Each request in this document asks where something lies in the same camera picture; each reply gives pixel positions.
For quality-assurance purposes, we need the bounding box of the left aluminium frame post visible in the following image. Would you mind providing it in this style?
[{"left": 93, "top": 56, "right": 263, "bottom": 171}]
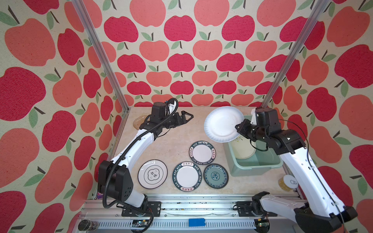
[{"left": 72, "top": 0, "right": 130, "bottom": 114}]

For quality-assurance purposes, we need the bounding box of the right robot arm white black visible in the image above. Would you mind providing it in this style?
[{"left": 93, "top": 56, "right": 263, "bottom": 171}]
[{"left": 235, "top": 108, "right": 358, "bottom": 233}]

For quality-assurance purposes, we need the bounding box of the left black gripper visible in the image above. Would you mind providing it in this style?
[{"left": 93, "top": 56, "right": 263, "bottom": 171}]
[{"left": 160, "top": 111, "right": 194, "bottom": 128}]

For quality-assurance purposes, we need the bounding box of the blue block on rail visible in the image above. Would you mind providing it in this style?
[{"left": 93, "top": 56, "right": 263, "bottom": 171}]
[{"left": 188, "top": 218, "right": 206, "bottom": 228}]

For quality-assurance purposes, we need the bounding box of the large green rim lettered plate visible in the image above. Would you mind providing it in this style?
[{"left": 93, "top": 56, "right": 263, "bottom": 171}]
[{"left": 172, "top": 161, "right": 202, "bottom": 192}]

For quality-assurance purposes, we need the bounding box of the cream plate with twig motif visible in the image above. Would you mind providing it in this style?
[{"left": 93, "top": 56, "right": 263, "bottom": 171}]
[{"left": 231, "top": 136, "right": 256, "bottom": 160}]

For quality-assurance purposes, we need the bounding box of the aluminium frame post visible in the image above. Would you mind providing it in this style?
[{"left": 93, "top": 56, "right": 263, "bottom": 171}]
[
  {"left": 260, "top": 0, "right": 331, "bottom": 108},
  {"left": 72, "top": 0, "right": 130, "bottom": 114}
]

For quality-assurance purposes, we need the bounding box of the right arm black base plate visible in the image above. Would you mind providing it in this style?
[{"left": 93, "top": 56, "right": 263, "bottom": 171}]
[{"left": 233, "top": 201, "right": 278, "bottom": 217}]

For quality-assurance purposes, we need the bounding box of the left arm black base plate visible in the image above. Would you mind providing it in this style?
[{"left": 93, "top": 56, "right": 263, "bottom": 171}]
[{"left": 121, "top": 202, "right": 162, "bottom": 217}]

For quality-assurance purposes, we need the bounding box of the mint green plastic bin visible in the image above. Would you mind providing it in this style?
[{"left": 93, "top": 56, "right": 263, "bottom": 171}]
[{"left": 222, "top": 115, "right": 284, "bottom": 177}]

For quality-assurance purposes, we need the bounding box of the purple snack packet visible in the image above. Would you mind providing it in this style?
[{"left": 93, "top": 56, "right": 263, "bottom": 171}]
[{"left": 96, "top": 191, "right": 103, "bottom": 200}]

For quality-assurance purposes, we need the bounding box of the right aluminium frame post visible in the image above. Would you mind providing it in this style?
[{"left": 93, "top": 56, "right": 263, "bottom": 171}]
[{"left": 260, "top": 0, "right": 331, "bottom": 108}]

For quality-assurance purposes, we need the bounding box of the white plate black line pattern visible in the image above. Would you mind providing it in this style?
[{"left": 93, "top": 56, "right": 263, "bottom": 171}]
[{"left": 138, "top": 160, "right": 168, "bottom": 189}]

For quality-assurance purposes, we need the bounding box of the yellow jar white lid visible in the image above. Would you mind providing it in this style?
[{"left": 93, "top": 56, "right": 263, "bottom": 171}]
[{"left": 278, "top": 175, "right": 299, "bottom": 192}]

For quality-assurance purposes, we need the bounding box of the amber translucent glass plate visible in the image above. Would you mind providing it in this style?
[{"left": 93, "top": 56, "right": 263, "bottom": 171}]
[{"left": 133, "top": 115, "right": 148, "bottom": 130}]

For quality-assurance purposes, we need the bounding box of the teal blue patterned plate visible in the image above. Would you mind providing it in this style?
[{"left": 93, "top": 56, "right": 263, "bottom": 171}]
[{"left": 203, "top": 164, "right": 229, "bottom": 189}]

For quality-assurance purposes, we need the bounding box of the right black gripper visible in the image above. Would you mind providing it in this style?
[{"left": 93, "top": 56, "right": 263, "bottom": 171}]
[{"left": 235, "top": 119, "right": 265, "bottom": 145}]

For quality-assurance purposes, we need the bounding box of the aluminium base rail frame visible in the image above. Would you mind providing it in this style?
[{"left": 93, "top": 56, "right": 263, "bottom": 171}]
[{"left": 71, "top": 195, "right": 302, "bottom": 233}]

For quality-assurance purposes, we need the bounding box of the small green rim lettered plate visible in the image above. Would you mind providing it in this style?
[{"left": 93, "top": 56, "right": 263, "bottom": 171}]
[{"left": 188, "top": 141, "right": 216, "bottom": 166}]

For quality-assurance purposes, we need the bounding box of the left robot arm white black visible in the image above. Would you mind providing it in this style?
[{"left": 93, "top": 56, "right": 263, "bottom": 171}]
[{"left": 98, "top": 98, "right": 194, "bottom": 214}]

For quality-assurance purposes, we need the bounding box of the white fluted plate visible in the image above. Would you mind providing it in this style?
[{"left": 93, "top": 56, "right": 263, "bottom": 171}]
[{"left": 204, "top": 106, "right": 245, "bottom": 143}]

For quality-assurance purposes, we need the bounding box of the green circuit board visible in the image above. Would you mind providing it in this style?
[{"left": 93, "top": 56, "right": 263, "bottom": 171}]
[{"left": 131, "top": 219, "right": 149, "bottom": 228}]

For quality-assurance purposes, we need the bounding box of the dark glass jar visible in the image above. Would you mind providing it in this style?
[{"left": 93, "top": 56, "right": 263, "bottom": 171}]
[{"left": 78, "top": 219, "right": 99, "bottom": 231}]

